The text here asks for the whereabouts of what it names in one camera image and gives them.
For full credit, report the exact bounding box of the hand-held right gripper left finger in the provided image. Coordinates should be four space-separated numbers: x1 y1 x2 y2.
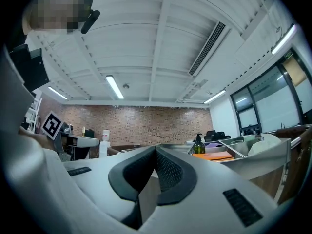
62 146 157 230

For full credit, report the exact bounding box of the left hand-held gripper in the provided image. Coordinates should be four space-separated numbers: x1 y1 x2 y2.
40 110 101 162

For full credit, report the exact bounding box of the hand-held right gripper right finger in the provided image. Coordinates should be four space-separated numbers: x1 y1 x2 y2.
136 146 279 234

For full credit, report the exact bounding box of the brown steel housekeeping cart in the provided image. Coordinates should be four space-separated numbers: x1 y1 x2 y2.
107 124 312 206

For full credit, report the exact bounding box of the person's left forearm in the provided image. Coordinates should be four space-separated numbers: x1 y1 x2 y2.
18 126 56 151

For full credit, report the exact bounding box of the white water dispenser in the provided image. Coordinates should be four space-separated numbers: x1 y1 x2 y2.
99 129 111 157

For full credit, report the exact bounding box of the dark pump bottle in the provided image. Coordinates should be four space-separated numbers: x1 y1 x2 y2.
192 133 206 155

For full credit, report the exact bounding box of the orange flat box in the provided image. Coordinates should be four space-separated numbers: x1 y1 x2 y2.
192 151 235 161

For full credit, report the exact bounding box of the purple cloth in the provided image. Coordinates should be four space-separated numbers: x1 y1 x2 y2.
204 141 228 148

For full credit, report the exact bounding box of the black office chair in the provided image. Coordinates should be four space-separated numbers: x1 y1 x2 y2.
203 130 217 142
214 131 232 141

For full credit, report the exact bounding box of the long ceiling light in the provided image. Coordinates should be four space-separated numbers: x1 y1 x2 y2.
203 89 227 105
105 75 125 100
271 24 297 56
47 86 69 100

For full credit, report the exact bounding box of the white shelving rack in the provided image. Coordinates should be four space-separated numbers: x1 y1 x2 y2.
23 97 42 134

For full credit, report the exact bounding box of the black chest-mounted screen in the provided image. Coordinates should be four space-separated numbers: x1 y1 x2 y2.
9 43 50 92

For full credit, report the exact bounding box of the white soft packet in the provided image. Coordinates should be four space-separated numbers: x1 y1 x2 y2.
248 133 282 156

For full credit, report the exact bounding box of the black-framed glass partition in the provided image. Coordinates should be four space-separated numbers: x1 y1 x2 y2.
230 50 312 137

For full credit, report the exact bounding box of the ceiling air vent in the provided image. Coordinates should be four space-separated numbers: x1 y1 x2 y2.
188 21 227 77

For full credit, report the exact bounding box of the person's head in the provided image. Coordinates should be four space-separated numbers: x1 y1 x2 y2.
22 0 95 36

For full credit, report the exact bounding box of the black head camera mount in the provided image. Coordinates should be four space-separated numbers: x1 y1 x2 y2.
80 9 101 35

